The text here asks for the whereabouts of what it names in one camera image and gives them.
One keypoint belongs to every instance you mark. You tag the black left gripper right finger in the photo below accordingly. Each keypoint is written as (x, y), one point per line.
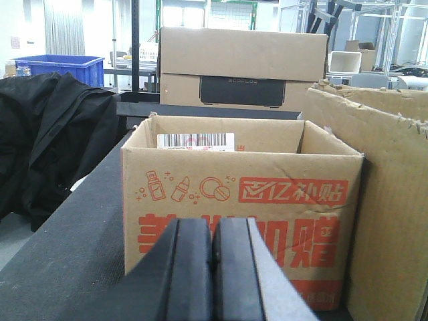
(248, 283)

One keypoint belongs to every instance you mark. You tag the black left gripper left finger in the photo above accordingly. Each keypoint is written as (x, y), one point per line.
(173, 280)

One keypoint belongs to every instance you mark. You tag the orange printed cardboard box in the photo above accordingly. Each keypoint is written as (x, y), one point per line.
(297, 181)

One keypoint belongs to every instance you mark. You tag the plain torn cardboard box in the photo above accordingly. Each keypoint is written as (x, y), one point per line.
(387, 277)

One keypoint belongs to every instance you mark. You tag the black jacket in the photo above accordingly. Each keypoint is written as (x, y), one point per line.
(54, 131)

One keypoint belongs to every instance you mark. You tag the large EcoFlow cardboard box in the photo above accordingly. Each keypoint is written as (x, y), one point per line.
(227, 68)

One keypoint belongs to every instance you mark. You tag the blue plastic crate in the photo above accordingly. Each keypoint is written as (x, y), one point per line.
(86, 69)

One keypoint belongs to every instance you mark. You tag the white plastic bin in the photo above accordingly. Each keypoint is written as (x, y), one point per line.
(344, 62)

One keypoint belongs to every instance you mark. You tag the black shelf post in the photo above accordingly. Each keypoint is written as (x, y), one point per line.
(135, 45)

